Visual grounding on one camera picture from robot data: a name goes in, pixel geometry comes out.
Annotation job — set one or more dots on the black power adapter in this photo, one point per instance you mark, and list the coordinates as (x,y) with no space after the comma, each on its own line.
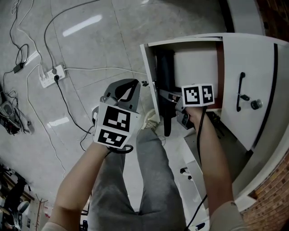
(18,67)

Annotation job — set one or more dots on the person's right forearm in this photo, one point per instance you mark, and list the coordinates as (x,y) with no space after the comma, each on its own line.
(212,158)

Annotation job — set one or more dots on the person's left forearm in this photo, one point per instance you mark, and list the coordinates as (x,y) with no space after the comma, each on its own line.
(76,180)

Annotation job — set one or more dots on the white drawer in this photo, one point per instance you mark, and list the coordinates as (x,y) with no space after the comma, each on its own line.
(194,67)
(192,180)

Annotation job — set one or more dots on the white round furniture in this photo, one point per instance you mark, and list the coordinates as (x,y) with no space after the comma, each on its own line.
(245,15)

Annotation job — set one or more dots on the white cabinet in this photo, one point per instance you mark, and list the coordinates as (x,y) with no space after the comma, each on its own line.
(255,74)

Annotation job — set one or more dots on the person's right gray trouser leg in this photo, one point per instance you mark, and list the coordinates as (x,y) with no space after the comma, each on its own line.
(155,176)

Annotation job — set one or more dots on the dark clutter pile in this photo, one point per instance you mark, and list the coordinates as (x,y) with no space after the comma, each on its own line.
(13,198)

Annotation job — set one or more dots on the small black clip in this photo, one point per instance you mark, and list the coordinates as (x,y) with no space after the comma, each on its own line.
(245,97)

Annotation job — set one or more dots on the small black drawer latch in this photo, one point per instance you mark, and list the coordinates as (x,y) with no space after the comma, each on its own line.
(144,83)

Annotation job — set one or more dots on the black umbrella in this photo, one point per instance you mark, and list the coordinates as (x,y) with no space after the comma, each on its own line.
(164,70)

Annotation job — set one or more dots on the person's gray trouser leg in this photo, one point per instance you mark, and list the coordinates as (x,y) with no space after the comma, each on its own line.
(110,191)
(155,176)

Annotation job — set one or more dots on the person's beige sleeve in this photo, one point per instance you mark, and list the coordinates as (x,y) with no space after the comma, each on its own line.
(228,216)

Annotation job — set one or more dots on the wooden coat rack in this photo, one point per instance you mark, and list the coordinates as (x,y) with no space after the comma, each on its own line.
(40,209)

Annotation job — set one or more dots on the person's beige sneaker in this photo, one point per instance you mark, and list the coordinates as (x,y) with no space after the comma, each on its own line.
(150,119)

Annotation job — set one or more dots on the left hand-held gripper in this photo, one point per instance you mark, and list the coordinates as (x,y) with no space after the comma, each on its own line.
(116,126)

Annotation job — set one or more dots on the white power strip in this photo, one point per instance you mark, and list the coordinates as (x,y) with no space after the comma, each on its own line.
(53,76)

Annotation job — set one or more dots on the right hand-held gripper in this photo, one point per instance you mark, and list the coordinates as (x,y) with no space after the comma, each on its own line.
(196,95)

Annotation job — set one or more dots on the silver round knob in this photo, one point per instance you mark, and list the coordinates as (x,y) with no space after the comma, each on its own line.
(256,103)

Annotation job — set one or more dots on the person's left gray trouser leg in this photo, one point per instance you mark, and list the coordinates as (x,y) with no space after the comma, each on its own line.
(110,191)

